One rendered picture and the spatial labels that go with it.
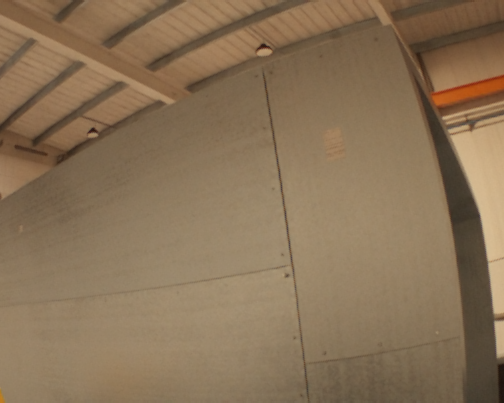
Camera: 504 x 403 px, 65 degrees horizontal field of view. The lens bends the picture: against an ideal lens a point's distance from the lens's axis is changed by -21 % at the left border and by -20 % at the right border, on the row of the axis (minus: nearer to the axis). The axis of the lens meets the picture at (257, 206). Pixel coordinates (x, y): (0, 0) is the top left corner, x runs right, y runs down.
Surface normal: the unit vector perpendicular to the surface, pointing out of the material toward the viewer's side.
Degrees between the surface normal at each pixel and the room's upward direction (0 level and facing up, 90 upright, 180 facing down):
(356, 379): 90
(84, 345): 90
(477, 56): 90
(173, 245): 90
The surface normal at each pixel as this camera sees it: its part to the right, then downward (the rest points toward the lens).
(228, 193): -0.52, -0.14
